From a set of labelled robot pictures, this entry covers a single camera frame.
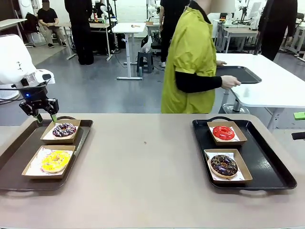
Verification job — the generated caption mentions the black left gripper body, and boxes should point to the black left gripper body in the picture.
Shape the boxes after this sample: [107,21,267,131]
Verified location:
[17,83,48,104]

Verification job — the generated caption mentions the dark purple sprinkled donut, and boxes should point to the dark purple sprinkled donut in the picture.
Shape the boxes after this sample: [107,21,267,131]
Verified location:
[52,122,77,139]

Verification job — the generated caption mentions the brown cardboard food box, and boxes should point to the brown cardboard food box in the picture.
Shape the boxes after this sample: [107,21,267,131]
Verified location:
[21,145,76,180]
[204,148,253,185]
[40,119,81,144]
[206,121,248,146]

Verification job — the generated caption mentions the yellow sprinkled donut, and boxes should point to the yellow sprinkled donut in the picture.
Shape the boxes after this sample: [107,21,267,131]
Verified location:
[41,150,71,173]

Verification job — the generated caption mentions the dark grey serving tray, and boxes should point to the dark grey serving tray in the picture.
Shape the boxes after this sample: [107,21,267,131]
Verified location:
[215,65,263,84]

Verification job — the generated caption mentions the red glazed donut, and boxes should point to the red glazed donut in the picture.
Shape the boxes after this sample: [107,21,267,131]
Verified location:
[213,125,236,141]

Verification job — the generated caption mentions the chocolate sprinkled donut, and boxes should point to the chocolate sprinkled donut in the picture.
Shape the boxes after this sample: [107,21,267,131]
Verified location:
[209,154,238,179]

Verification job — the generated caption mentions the person's right forearm black sleeve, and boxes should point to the person's right forearm black sleeve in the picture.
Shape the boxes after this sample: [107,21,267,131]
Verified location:
[175,71,224,94]

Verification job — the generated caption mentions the black plastic serving tray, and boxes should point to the black plastic serving tray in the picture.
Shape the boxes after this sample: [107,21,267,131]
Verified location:
[192,116,298,192]

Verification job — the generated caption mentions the brown plastic serving tray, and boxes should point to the brown plastic serving tray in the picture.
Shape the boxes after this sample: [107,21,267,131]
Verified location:
[0,116,93,192]

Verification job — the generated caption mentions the person's right hand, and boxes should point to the person's right hand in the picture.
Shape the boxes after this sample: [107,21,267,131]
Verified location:
[221,75,242,90]

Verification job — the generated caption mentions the large white table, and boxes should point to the large white table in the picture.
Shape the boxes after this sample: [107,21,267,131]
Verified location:
[215,52,305,131]

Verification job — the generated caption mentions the light desk white legs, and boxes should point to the light desk white legs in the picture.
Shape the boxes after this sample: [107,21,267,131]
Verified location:
[56,21,77,60]

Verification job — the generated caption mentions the black backpack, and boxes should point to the black backpack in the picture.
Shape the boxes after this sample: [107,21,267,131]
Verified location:
[24,12,40,45]

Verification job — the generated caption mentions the small white side table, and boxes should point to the small white side table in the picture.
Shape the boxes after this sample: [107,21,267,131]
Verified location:
[0,18,33,48]

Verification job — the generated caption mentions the standing person all black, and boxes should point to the standing person all black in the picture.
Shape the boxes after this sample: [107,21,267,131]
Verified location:
[64,0,95,65]

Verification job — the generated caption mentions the seated person black shirt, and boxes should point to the seated person black shirt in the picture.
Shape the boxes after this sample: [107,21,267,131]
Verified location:
[37,0,68,48]

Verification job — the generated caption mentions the white desk slanted legs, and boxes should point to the white desk slanted legs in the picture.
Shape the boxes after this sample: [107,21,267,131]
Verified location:
[285,16,305,58]

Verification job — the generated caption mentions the black tripod pole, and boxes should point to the black tripod pole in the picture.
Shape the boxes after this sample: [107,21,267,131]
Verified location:
[253,28,262,56]

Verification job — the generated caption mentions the cluttered desk white legs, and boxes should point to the cluttered desk white legs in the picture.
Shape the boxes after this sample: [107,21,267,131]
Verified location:
[89,21,114,61]

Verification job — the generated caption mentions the person in black jacket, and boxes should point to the person in black jacket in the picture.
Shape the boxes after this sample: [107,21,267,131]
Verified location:
[258,0,298,62]

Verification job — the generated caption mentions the grey plastic stool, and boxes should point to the grey plastic stool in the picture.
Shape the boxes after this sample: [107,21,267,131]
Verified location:
[136,51,155,74]

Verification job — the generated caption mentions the white background desk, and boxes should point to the white background desk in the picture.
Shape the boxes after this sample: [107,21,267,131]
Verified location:
[221,26,259,54]

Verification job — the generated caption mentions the white plastic bag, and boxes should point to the white plastic bag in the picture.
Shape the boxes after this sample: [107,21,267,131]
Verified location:
[140,35,153,53]

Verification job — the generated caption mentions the person in green jacket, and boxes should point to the person in green jacket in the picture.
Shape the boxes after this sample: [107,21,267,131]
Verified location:
[161,0,217,114]

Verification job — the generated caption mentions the person black clothes white shoes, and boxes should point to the person black clothes white shoes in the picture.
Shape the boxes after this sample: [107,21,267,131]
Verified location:
[159,0,191,68]

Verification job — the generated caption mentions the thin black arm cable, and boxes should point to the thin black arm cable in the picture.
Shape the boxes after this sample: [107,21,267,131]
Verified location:
[0,87,24,104]

